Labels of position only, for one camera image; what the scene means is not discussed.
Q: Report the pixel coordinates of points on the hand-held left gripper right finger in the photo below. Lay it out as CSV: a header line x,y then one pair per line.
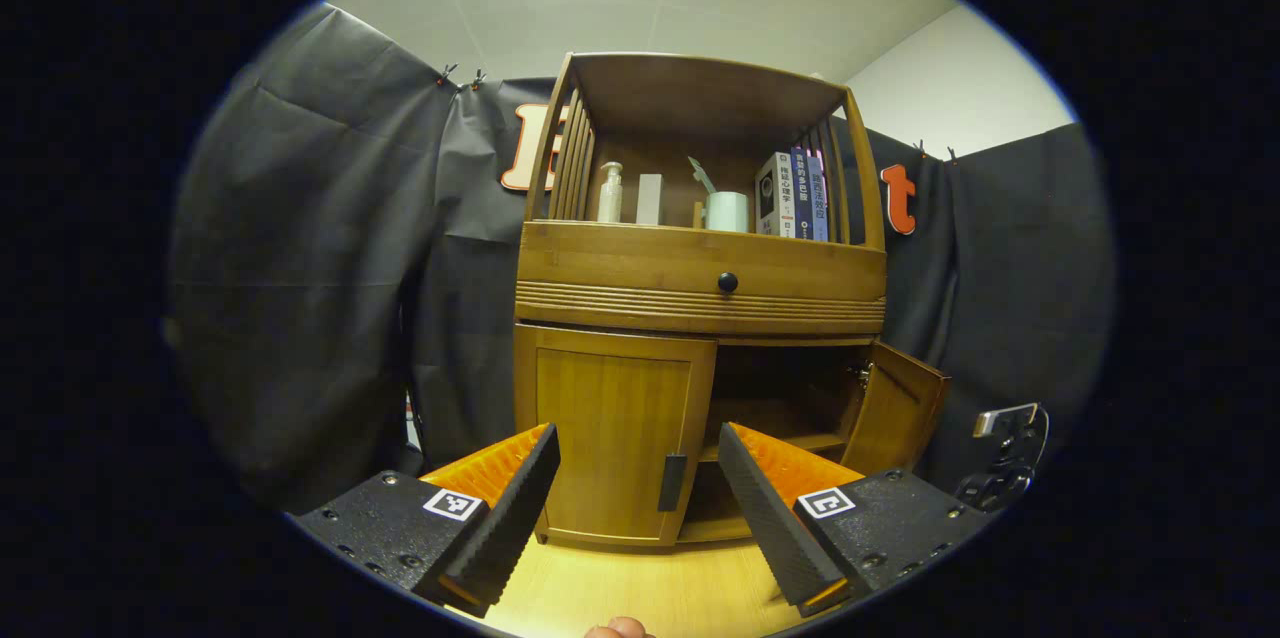
x,y
765,518

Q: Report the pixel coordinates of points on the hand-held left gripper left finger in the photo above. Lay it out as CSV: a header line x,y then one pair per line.
x,y
515,518

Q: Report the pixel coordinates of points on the wooden cabinet door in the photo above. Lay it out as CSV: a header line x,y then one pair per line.
x,y
610,418
895,413

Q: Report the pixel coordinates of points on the wooden double-door shoe cabinet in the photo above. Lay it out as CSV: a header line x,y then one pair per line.
x,y
700,88

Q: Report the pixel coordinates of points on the wooden inner cabinet shelf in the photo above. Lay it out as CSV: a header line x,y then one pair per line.
x,y
820,441

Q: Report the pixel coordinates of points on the metal door hinge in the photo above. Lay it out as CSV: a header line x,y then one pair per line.
x,y
860,376

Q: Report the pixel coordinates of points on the wooden cabinet drawer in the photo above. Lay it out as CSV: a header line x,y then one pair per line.
x,y
620,268

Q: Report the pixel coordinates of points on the black round drawer knob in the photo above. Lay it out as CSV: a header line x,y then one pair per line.
x,y
727,282

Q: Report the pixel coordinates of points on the pale cylindrical cup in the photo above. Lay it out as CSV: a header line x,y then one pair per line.
x,y
727,212

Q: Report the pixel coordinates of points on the light blue book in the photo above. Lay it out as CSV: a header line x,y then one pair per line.
x,y
819,198

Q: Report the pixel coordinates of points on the dark blue book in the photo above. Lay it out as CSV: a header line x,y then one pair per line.
x,y
802,193

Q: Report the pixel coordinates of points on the black backdrop cloth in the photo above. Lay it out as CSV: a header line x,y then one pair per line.
x,y
300,268

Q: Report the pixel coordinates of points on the white pump bottle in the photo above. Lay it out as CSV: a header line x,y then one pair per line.
x,y
609,198

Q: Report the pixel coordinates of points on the white upright box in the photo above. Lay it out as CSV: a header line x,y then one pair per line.
x,y
649,199

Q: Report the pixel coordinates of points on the pale paper card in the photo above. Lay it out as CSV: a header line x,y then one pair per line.
x,y
702,176

